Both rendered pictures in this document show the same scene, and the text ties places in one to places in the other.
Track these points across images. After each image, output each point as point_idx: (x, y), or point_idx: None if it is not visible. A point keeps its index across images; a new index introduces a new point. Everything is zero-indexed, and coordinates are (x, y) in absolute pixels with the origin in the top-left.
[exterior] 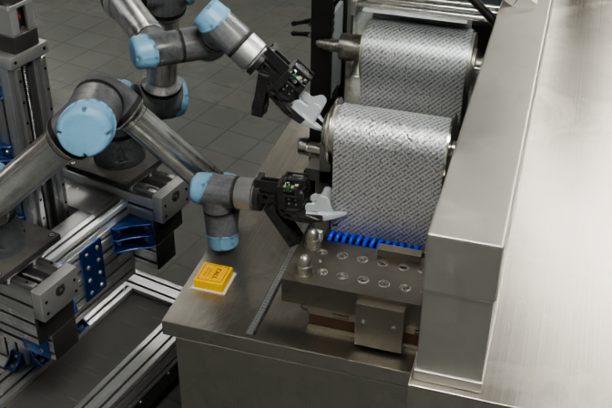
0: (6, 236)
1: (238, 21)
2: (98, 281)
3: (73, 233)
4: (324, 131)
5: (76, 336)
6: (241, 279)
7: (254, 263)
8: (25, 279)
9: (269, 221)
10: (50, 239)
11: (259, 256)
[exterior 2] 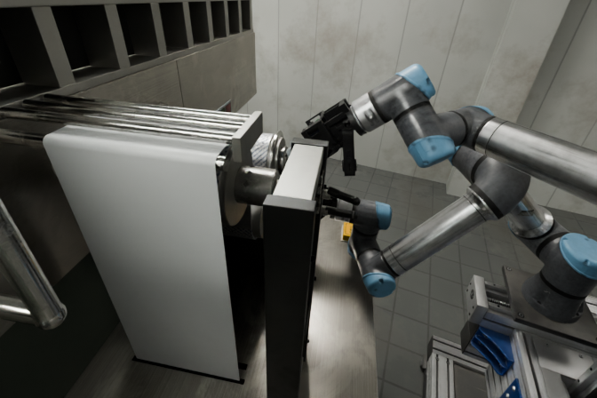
0: (532, 278)
1: (385, 82)
2: None
3: (537, 380)
4: (285, 143)
5: (463, 349)
6: (335, 237)
7: (331, 250)
8: (502, 296)
9: (334, 297)
10: (514, 308)
11: (330, 257)
